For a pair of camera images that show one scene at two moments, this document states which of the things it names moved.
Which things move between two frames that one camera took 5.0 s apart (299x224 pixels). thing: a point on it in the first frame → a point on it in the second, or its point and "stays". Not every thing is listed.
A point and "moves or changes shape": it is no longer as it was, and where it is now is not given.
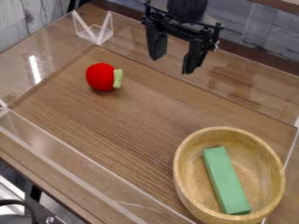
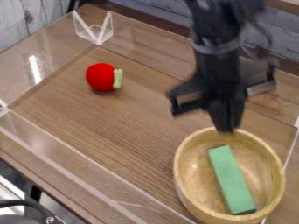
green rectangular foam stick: (228, 186) moves or changes shape
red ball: (99, 76) stays
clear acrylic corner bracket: (95, 33) stays
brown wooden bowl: (256, 167) stays
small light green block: (117, 75) stays
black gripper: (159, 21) → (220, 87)
